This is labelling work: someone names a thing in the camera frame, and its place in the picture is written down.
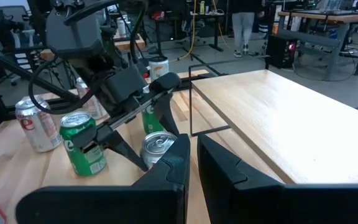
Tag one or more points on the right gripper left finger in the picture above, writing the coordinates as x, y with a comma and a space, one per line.
120, 205

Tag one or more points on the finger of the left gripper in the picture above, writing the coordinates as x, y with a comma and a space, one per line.
165, 109
117, 143

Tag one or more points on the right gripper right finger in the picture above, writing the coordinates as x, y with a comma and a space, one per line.
275, 205

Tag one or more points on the green Sprite can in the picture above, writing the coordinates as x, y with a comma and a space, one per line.
149, 123
85, 161

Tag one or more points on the silver Diet Coke can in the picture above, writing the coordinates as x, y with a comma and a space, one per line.
37, 124
155, 144
93, 107

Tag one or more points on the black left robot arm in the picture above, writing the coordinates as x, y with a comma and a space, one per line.
73, 34

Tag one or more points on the white orange Celsius can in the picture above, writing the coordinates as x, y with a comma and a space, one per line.
158, 70

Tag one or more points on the wooden workbench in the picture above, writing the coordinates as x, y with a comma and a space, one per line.
129, 43

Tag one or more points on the black desk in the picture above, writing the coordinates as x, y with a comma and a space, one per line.
217, 34

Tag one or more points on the yellow bottle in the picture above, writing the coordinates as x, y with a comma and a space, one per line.
202, 7

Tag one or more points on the person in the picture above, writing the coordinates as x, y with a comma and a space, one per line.
242, 28

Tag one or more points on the black computer tower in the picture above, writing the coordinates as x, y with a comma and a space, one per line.
278, 49

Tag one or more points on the grey office chair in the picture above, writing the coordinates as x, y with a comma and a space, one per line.
12, 15

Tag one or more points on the wooden table grey legs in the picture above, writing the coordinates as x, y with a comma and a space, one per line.
322, 16

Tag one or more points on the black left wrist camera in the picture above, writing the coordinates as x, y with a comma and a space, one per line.
126, 84

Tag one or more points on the black aluminium table frame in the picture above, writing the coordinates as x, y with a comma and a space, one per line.
194, 82

